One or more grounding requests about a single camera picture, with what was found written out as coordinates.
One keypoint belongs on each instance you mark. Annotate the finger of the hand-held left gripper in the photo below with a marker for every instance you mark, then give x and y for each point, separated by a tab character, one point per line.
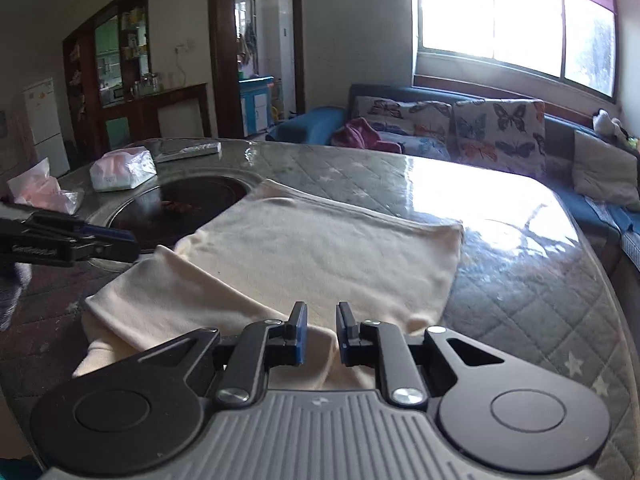
110	252
110	235

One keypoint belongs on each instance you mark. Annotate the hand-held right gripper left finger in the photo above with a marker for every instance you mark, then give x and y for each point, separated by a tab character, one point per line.
300	332

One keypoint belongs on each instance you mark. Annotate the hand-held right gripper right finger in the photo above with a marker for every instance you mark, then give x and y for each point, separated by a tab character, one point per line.
341	332

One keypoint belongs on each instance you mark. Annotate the cream shirt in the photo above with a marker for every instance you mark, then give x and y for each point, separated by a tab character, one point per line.
325	260

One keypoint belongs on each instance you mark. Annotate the person's left forearm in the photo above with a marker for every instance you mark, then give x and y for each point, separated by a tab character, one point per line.
12	290

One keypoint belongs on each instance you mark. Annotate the tissue pack in plastic bag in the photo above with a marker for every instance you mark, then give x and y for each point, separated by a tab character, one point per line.
40	187

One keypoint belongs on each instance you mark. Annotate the white pink tissue pack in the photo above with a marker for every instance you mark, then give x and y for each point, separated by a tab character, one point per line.
120	170

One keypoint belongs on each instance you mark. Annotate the black round induction cooker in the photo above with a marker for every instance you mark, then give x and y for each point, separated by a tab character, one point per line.
200	200

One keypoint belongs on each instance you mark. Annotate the white fridge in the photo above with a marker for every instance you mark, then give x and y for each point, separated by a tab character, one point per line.
45	130

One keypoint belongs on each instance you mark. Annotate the grey remote control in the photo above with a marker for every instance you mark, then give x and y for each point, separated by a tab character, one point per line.
190	151

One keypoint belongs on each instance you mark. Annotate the dark wooden sideboard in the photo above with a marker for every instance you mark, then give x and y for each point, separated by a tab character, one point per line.
190	110

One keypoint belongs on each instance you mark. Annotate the metal jar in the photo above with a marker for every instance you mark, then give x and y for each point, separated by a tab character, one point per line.
152	81
137	87

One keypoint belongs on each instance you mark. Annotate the wooden shelf cabinet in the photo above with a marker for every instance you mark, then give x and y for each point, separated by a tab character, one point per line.
87	85

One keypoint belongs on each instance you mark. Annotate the blue cabinet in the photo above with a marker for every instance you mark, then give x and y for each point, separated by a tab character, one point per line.
255	105

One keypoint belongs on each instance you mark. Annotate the purple garment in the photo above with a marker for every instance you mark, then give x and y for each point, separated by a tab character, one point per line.
360	135

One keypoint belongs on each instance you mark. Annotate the blue sofa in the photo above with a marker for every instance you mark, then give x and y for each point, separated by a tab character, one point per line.
310	125

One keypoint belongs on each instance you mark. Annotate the butterfly print cushion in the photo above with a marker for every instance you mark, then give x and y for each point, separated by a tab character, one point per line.
500	135
400	115

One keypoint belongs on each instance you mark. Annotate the hanging towel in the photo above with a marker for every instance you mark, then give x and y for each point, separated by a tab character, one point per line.
250	42

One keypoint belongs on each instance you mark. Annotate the grey pillow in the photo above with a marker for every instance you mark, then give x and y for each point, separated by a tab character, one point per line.
605	170

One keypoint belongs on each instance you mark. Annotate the panda plush toy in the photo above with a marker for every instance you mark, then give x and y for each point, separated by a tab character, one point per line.
605	121

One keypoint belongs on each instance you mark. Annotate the window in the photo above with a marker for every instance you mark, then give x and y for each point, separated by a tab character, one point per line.
590	35

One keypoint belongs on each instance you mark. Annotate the dark wooden door frame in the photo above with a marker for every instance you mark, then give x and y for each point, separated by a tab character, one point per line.
222	50

